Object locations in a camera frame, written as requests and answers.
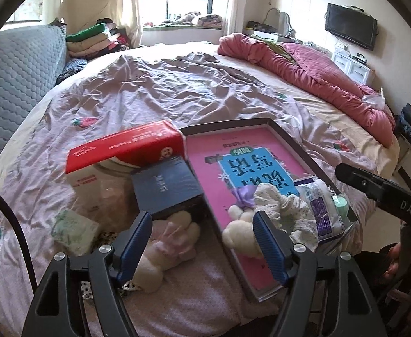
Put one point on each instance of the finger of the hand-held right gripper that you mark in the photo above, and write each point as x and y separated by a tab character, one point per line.
384	193

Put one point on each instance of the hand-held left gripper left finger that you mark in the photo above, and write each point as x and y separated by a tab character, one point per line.
135	242

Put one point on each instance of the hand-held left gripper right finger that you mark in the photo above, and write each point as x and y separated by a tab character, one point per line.
268	245

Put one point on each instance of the cream plush toy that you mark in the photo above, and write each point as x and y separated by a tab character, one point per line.
240	233

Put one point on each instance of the white plush toy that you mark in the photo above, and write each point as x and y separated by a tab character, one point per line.
170	242

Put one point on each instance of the white floral cloth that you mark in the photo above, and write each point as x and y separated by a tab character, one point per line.
289	207

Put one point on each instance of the green bottle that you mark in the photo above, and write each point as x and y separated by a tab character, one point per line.
341	205

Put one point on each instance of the white green diaper pack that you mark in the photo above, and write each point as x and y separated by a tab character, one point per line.
74	230

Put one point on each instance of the tissue packet with purple label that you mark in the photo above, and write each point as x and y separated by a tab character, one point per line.
321	210

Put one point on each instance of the black tray with pink print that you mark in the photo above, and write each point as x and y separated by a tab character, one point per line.
209	154

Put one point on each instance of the person's right hand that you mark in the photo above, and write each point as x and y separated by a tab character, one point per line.
393	259

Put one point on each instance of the dark blue box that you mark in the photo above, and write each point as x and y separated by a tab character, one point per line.
163	186

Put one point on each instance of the dark blue bag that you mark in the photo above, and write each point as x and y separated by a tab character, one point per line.
410	123

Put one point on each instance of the white plastic bag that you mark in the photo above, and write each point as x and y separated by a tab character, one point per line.
374	100

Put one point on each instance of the red and white box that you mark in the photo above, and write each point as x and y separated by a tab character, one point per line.
121	144

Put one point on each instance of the white drawer cabinet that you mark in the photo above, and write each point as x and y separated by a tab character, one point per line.
351	65

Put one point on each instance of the pink red comforter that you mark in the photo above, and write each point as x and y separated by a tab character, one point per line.
314	73

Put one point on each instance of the dark patterned cloth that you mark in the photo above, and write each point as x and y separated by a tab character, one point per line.
70	70

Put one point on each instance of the grey quilted headboard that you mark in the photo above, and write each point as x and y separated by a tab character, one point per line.
16	77

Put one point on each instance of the dressing table mirror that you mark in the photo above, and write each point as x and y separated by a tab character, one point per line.
277	19

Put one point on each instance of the stack of folded clothes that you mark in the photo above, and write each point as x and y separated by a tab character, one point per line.
89	42

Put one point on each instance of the clothes on window sill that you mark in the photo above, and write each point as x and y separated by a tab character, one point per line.
195	19

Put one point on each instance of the cream curtain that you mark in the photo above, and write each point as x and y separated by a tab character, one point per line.
240	3
124	7

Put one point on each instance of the black wall television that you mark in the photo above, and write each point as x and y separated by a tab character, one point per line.
351	24

